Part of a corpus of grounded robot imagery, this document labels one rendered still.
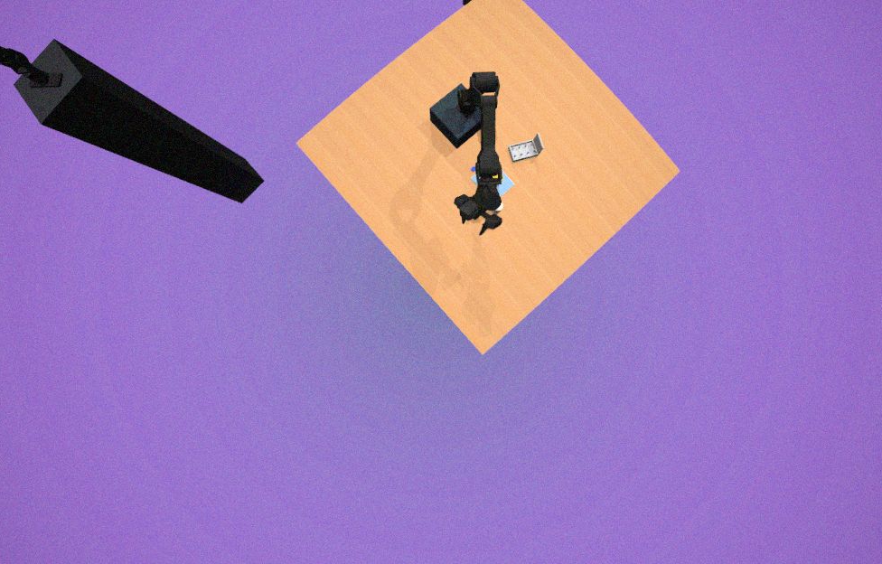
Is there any light blue flat mat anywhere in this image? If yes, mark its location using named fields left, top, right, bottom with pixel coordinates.
left=471, top=171, right=514, bottom=196

